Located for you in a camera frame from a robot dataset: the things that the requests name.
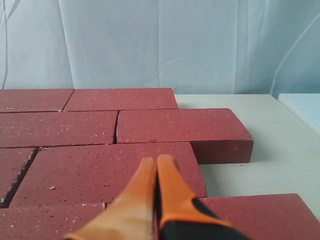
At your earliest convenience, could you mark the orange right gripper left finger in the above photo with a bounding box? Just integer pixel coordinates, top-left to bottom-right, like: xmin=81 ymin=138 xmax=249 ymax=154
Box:
xmin=64 ymin=157 xmax=157 ymax=240

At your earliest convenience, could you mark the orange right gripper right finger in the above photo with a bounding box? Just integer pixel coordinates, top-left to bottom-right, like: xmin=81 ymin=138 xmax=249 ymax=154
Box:
xmin=157 ymin=154 xmax=233 ymax=240

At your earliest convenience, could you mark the red brick middle row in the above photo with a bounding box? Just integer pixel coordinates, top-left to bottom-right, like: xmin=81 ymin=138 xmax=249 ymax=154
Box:
xmin=9 ymin=142 xmax=207 ymax=208

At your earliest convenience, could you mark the red brick row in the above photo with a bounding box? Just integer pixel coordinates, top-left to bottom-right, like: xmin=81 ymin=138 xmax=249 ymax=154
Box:
xmin=116 ymin=108 xmax=254 ymax=165
xmin=9 ymin=142 xmax=207 ymax=208

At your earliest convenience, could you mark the red brick right row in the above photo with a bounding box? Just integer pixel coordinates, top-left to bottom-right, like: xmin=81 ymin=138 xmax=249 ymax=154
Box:
xmin=116 ymin=108 xmax=254 ymax=165

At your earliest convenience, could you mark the red brick bottom back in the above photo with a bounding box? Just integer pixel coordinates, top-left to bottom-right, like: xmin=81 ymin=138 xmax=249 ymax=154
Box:
xmin=0 ymin=88 xmax=74 ymax=113

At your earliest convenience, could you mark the white fabric backdrop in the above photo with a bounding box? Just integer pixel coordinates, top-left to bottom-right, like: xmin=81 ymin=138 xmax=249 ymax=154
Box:
xmin=0 ymin=0 xmax=320 ymax=97

